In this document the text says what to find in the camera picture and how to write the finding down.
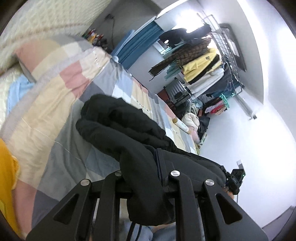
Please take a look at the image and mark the black puffer jacket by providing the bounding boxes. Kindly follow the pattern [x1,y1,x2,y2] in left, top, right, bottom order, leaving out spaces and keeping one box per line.
[76,94,226,226]

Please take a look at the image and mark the pile of clothes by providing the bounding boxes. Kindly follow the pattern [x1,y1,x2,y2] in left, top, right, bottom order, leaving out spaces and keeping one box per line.
[180,94,232,144]

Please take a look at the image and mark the metal clothes rack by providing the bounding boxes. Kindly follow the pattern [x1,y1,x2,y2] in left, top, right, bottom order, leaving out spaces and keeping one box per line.
[196,10,247,103]

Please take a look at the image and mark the person's right hand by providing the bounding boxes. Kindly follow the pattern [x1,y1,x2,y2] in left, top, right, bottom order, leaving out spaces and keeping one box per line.
[223,187,234,199]

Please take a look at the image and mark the blue jeans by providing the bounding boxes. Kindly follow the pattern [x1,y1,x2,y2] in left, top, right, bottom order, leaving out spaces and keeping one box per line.
[119,219,176,241]

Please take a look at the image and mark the white air conditioner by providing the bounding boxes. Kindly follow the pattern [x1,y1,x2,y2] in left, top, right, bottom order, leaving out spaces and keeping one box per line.
[235,95,257,120]

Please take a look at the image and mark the white cylinder roll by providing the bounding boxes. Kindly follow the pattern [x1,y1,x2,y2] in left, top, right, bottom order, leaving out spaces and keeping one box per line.
[172,118,192,135]

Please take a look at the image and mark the green sock hanger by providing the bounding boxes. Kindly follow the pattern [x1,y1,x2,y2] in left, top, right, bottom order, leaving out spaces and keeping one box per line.
[219,94,230,109]

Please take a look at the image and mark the dark grey hanging coat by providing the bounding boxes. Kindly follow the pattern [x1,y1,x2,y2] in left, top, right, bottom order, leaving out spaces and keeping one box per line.
[203,63,240,98]

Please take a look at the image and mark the white hoodie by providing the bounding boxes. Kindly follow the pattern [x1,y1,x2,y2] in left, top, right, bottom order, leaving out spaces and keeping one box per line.
[185,68,224,97]

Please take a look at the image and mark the yellow cartoon pillow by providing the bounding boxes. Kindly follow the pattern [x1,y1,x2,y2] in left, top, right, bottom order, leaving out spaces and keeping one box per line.
[0,139,21,236]

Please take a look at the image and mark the grey suitcase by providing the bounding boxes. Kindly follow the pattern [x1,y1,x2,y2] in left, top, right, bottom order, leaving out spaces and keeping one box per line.
[164,78,192,107]

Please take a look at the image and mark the colourful patchwork bed quilt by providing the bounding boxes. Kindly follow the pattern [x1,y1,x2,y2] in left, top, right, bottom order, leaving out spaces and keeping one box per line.
[1,36,196,236]

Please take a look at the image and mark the yellow fleece jacket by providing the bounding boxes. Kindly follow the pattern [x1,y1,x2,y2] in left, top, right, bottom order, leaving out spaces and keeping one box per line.
[182,48,220,84]

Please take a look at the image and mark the blue curtain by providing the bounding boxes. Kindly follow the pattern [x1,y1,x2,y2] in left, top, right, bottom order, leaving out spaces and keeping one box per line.
[117,22,164,69]

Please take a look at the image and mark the light blue cloth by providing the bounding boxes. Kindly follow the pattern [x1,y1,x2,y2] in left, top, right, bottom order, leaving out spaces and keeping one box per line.
[6,74,35,115]

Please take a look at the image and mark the cream quilted pillow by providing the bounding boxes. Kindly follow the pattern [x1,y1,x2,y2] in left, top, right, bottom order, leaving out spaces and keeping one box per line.
[0,64,23,126]

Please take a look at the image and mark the bottles on nightstand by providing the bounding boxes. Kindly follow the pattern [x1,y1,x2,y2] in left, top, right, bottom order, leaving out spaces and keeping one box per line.
[82,29,107,48]

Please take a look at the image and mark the black hanging jacket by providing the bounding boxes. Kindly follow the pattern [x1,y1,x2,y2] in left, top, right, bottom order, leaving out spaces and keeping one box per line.
[159,24,211,48]

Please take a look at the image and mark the cream quilted headboard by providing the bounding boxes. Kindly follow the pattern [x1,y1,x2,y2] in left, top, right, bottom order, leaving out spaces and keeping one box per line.
[1,1,110,72]

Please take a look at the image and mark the wall charger with cable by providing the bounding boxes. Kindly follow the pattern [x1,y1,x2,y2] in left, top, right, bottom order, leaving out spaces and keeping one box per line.
[105,14,115,49]

